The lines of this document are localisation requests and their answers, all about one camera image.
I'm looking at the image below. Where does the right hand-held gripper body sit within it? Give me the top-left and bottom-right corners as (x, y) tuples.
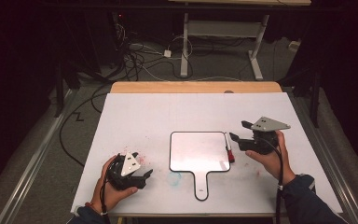
(239, 116), (292, 156)

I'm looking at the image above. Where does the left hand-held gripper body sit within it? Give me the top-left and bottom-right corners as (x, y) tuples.
(106, 151), (147, 191)

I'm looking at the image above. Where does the red and white marker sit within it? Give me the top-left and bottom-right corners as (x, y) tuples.
(224, 132), (236, 163)

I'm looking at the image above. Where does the white paddle-shaped whiteboard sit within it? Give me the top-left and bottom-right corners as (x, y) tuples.
(169, 131), (232, 202)

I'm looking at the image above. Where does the person's right hand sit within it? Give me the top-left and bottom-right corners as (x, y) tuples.
(245, 130), (296, 187)

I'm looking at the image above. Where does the person's left hand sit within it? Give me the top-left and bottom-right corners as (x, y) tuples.
(90, 154), (139, 215)

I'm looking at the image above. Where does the black stand leg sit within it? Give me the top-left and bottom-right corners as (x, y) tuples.
(310, 70), (322, 129)

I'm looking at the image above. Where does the small white box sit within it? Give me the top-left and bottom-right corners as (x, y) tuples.
(288, 40), (302, 53)

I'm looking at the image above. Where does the right hand-held gripper black cable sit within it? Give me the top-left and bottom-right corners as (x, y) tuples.
(259, 136), (284, 224)

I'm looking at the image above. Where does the hand-held gripper black cable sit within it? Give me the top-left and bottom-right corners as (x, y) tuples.
(259, 136), (284, 224)
(99, 154), (121, 224)

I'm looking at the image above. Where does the left hand-held gripper black cable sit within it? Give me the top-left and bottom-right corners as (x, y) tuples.
(99, 154), (121, 224)

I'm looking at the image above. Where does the metal floor rail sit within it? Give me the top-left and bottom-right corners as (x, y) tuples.
(0, 88), (77, 224)
(287, 92), (358, 224)

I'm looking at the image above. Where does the long black floor cable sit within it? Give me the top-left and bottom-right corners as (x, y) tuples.
(59, 83), (113, 168)

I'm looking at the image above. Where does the tangle of floor cables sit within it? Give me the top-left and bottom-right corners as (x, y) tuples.
(113, 22), (195, 82)

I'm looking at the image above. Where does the white desk frame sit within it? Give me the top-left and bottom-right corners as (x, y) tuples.
(167, 0), (312, 81)

